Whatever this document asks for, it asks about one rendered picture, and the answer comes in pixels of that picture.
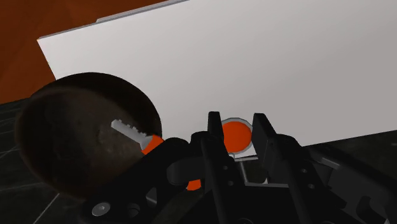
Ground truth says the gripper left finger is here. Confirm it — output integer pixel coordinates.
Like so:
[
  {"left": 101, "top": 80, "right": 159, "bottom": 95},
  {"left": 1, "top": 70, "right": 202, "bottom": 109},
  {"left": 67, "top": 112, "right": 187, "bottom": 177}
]
[{"left": 79, "top": 111, "right": 249, "bottom": 224}]

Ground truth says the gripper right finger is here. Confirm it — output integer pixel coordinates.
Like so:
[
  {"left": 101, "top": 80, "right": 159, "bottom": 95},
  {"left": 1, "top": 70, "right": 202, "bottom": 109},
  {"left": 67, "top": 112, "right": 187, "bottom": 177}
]
[{"left": 251, "top": 113, "right": 397, "bottom": 224}]

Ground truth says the orange round disc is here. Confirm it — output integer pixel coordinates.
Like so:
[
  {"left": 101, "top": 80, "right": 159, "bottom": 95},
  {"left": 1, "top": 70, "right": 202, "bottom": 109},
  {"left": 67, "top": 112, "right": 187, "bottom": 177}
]
[{"left": 219, "top": 117, "right": 260, "bottom": 185}]

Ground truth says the white cabinet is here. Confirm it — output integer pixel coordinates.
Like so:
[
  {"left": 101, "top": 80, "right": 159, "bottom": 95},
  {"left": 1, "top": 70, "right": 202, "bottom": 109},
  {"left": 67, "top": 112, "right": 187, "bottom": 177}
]
[{"left": 36, "top": 0, "right": 397, "bottom": 149}]

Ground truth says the dark brown bowl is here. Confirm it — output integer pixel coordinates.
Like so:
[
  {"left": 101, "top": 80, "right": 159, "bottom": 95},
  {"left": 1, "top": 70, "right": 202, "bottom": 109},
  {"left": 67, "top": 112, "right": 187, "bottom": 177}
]
[{"left": 13, "top": 71, "right": 164, "bottom": 203}]

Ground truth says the silver knife with orange handle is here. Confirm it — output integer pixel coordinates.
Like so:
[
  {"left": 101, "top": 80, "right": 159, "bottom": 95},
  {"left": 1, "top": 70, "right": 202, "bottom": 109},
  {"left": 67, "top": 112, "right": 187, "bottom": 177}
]
[{"left": 110, "top": 118, "right": 203, "bottom": 192}]

